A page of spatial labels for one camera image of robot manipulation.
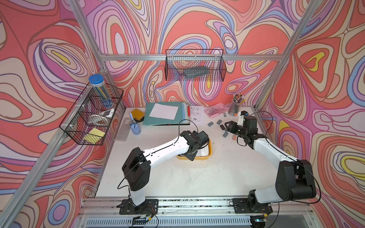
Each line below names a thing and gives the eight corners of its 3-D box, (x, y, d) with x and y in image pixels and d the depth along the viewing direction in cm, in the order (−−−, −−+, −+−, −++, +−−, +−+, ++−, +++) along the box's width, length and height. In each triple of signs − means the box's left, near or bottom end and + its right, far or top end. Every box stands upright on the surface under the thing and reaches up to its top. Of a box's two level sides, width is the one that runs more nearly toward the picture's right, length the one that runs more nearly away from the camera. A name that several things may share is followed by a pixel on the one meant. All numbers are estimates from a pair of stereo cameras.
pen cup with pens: (229, 116, 117) (234, 101, 104) (227, 108, 122) (232, 93, 109) (238, 116, 117) (245, 101, 104) (235, 108, 122) (241, 93, 109)
